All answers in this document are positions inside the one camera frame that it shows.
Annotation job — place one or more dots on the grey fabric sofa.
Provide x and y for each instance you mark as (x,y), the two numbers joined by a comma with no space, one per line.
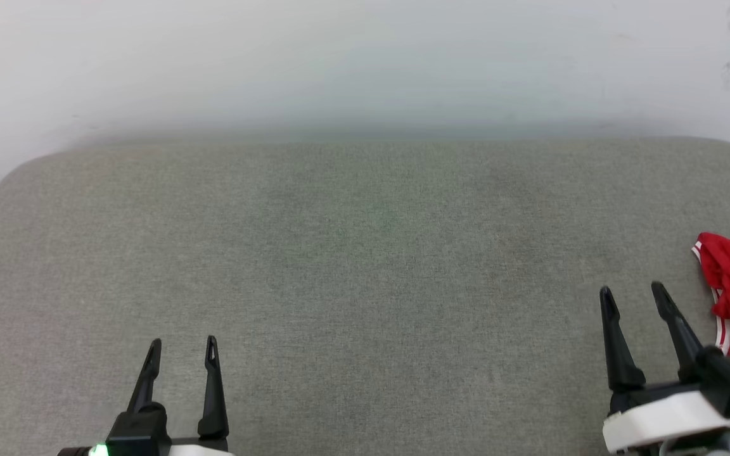
(352,285)

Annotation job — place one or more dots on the black round left wrist module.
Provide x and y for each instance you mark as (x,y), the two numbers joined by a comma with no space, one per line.
(75,452)

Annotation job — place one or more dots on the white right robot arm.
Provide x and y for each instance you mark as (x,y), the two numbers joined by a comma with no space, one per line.
(726,444)

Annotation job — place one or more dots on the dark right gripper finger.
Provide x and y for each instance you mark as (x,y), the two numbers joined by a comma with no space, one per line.
(618,348)
(678,329)

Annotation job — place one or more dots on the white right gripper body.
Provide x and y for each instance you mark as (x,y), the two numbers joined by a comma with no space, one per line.
(663,418)

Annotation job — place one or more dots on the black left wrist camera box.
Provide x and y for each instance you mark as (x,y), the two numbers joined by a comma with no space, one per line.
(138,434)

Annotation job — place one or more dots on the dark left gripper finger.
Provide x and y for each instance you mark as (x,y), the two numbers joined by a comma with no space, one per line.
(148,373)
(214,392)

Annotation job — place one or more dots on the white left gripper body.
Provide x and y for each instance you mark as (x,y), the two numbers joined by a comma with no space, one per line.
(203,448)

